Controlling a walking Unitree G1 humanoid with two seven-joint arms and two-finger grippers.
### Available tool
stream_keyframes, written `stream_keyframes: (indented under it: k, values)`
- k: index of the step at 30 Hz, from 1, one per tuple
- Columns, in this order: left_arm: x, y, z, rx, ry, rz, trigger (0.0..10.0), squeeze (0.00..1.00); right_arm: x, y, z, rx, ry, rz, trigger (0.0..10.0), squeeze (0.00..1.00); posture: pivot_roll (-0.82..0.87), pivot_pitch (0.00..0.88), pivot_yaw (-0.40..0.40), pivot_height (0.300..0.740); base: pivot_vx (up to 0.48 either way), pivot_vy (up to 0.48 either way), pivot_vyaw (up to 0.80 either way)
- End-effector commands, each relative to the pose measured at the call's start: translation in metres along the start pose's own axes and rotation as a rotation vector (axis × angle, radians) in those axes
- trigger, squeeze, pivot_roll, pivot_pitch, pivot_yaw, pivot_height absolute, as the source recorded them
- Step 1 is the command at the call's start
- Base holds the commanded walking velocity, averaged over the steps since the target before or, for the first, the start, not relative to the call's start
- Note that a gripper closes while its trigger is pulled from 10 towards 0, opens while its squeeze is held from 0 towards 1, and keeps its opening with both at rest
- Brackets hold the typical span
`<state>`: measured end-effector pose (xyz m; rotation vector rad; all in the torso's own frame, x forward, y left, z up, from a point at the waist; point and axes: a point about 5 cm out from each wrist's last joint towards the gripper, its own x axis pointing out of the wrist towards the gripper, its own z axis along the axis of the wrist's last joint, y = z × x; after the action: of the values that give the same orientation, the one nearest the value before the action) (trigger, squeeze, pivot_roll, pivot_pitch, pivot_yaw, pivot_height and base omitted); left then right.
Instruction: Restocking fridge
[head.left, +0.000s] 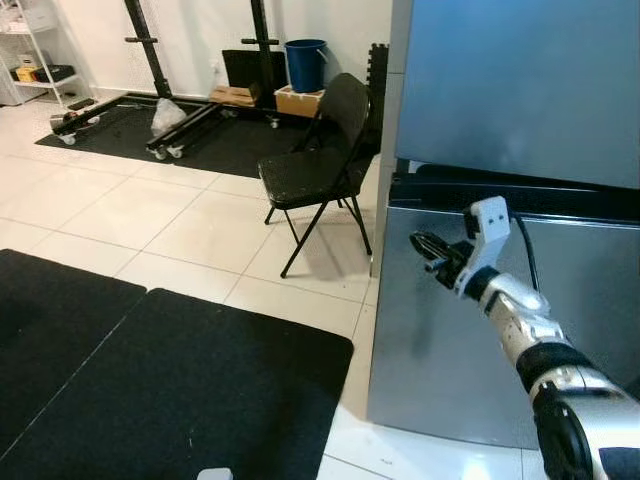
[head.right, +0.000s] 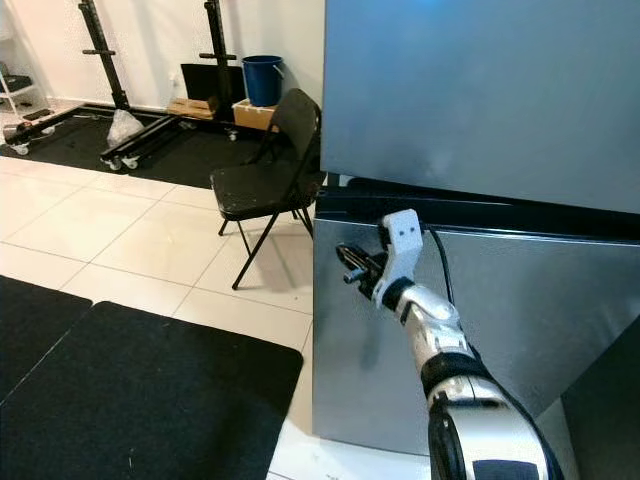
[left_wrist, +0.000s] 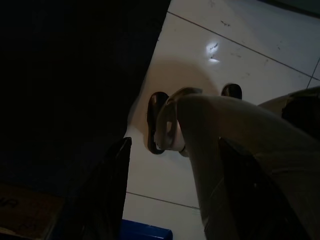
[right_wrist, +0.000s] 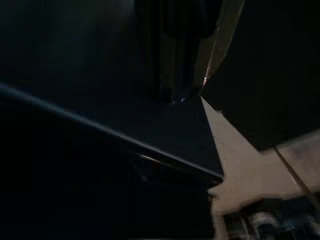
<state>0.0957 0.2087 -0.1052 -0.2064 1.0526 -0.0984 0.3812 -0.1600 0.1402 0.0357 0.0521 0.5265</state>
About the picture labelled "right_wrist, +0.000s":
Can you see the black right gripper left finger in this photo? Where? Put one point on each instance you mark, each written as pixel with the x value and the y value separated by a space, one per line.
pixel 162 50

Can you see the silver fridge door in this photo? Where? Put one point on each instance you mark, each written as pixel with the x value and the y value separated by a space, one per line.
pixel 225 30

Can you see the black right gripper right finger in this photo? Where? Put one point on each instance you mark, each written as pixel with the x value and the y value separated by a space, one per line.
pixel 191 50

